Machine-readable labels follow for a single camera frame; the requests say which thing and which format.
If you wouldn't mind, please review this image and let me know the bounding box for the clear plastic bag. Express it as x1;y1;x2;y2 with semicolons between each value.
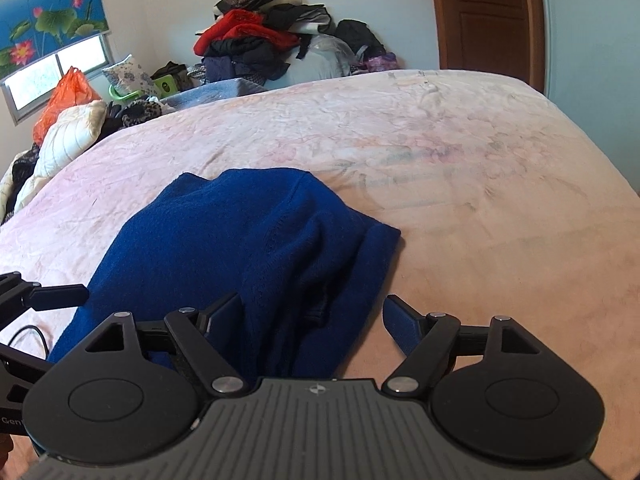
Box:
280;34;358;81

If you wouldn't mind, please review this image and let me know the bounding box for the purple floral cloth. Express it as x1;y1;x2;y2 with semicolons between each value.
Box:
350;52;398;76

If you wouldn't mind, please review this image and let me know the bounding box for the blue knit sweater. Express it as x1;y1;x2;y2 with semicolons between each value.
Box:
47;167;402;381

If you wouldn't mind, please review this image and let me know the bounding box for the brown wooden door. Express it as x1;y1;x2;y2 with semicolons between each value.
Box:
427;0;546;95

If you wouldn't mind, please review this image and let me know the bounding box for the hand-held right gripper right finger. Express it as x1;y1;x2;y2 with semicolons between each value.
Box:
381;293;545;401

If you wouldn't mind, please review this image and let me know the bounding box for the window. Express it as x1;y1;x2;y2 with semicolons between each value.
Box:
0;32;117;126

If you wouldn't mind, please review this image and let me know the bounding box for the grey floral pillow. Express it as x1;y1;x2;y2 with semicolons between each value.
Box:
102;54;160;101

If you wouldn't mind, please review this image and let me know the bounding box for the dark patterned cloth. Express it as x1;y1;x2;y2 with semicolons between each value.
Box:
0;142;41;226

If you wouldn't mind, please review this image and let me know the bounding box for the black cable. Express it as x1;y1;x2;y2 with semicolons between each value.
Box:
0;326;51;361

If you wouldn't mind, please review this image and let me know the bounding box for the pink bed blanket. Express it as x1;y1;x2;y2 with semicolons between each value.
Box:
0;69;640;480

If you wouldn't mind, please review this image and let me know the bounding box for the blue denim cloth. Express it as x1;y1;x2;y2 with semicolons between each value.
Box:
160;77;271;111

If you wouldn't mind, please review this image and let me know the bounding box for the lotus print roller blind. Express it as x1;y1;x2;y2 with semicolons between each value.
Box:
0;0;111;81

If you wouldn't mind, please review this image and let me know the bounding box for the green box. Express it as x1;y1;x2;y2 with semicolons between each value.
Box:
152;74;182;97

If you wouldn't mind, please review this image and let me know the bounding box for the leopard print dark cloth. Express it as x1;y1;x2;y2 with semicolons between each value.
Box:
102;95;166;136

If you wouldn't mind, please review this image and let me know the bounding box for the green plastic stool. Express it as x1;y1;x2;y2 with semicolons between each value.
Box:
107;82;146;106

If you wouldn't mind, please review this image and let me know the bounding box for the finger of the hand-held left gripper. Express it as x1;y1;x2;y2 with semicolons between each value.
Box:
0;271;91;329
0;342;51;387

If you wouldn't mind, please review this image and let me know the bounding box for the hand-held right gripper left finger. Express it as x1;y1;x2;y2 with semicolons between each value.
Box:
84;291;247;398

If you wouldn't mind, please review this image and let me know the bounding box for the pile of clothes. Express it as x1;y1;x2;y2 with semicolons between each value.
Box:
192;0;388;86

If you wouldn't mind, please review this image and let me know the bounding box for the orange plastic bag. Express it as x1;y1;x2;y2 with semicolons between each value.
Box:
32;66;103;145

